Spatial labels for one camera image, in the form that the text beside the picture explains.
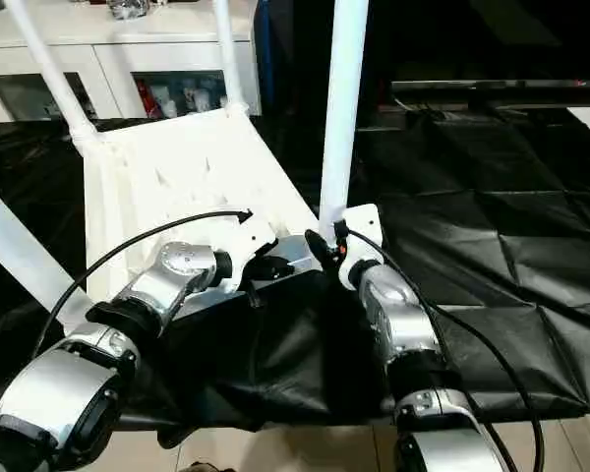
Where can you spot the grey low shelf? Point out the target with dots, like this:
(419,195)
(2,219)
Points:
(496,88)

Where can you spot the white glass-door cabinet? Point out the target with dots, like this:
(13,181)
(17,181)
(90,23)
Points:
(128,49)

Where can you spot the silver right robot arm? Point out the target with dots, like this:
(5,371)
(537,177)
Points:
(403,314)

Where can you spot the black backdrop cloth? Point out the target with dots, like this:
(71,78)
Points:
(472,34)

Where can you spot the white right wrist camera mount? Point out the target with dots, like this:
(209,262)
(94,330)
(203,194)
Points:
(361,226)

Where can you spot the red bottle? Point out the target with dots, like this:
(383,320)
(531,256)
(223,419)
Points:
(147,98)

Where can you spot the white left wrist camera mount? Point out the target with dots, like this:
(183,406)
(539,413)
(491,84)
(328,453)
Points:
(251,236)

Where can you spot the silver bowl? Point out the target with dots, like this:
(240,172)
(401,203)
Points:
(128,7)

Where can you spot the white plastic table leg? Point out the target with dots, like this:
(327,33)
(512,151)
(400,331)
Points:
(54,74)
(231,59)
(24,251)
(344,108)

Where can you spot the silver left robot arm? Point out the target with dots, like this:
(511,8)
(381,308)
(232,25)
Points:
(54,393)

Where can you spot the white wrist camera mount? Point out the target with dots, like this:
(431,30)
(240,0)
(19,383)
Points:
(361,226)
(251,236)

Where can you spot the white ceramic cup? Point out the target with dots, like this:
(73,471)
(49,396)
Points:
(223,100)

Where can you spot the white plastic table top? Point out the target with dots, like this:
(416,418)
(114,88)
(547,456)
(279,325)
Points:
(177,167)

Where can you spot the white can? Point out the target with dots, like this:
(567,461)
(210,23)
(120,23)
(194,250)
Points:
(167,105)

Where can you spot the blue white printed mug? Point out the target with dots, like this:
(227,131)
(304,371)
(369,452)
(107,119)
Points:
(194,98)

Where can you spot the black mat cloth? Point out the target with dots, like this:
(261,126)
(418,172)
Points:
(496,221)

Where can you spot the dark blue vertical panel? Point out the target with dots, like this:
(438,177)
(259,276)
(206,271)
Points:
(265,49)

